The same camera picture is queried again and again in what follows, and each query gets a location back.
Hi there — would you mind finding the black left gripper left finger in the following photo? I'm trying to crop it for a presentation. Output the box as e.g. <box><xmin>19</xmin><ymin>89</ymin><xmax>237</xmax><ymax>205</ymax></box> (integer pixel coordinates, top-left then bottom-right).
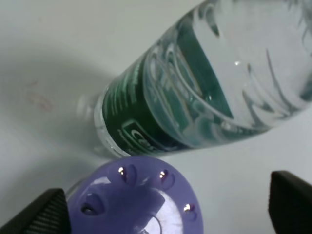
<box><xmin>0</xmin><ymin>188</ymin><xmax>71</xmax><ymax>234</ymax></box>

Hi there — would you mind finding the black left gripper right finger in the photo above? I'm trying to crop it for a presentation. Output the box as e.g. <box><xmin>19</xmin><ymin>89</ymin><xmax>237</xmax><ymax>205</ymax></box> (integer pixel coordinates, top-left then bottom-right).
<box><xmin>268</xmin><ymin>171</ymin><xmax>312</xmax><ymax>234</ymax></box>

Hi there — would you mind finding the clear water bottle green label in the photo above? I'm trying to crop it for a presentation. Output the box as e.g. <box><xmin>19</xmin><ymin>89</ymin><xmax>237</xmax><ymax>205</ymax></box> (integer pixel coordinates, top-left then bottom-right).
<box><xmin>94</xmin><ymin>0</ymin><xmax>312</xmax><ymax>158</ymax></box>

